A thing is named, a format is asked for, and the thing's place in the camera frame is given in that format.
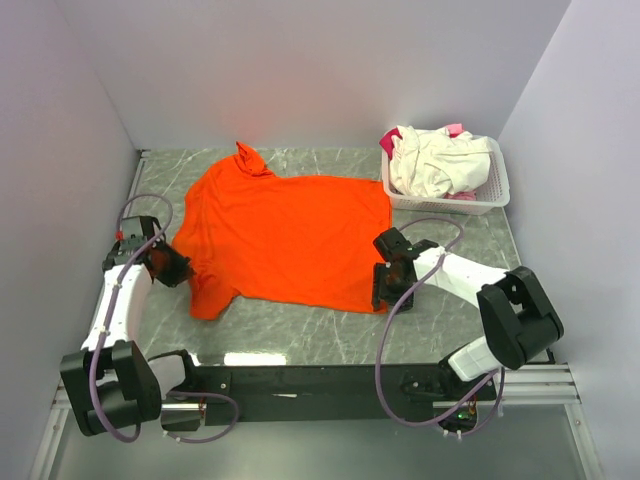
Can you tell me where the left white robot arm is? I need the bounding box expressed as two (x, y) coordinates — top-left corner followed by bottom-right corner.
(60, 216), (200, 437)

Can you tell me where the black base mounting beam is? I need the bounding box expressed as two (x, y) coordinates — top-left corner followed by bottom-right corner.
(161, 364), (497, 432)

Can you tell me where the cream white t shirt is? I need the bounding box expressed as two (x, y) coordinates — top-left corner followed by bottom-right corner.
(388, 124), (494, 199)

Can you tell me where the white plastic laundry basket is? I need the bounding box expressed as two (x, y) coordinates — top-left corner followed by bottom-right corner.
(381, 135), (511, 217)

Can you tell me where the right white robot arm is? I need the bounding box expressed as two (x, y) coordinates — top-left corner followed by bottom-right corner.
(372, 228), (564, 400)

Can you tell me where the orange t shirt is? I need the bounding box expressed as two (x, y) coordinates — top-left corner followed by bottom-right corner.
(173, 143), (392, 320)

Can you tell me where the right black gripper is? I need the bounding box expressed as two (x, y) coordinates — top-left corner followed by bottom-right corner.
(371, 262), (415, 315)

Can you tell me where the pink garment in basket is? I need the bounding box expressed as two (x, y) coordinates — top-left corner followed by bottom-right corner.
(378, 121), (479, 203)

